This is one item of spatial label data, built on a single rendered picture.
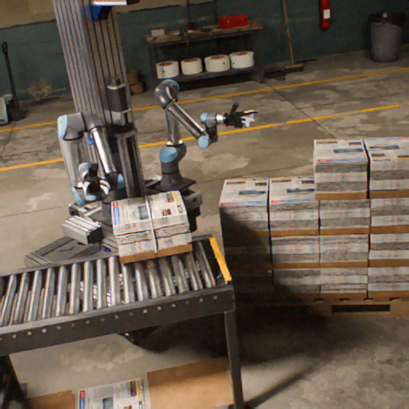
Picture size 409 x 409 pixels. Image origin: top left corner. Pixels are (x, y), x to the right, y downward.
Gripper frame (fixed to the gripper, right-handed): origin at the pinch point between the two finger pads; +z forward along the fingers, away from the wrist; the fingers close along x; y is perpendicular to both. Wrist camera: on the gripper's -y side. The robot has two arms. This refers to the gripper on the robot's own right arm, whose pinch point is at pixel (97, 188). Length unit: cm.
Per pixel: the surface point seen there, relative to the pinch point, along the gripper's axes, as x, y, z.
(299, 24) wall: -466, -10, -617
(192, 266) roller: -41, 38, 22
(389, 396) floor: -133, 106, 74
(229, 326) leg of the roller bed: -50, 58, 50
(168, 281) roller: -26, 40, 29
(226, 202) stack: -81, 30, -29
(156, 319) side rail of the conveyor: -16, 51, 43
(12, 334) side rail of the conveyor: 47, 52, 31
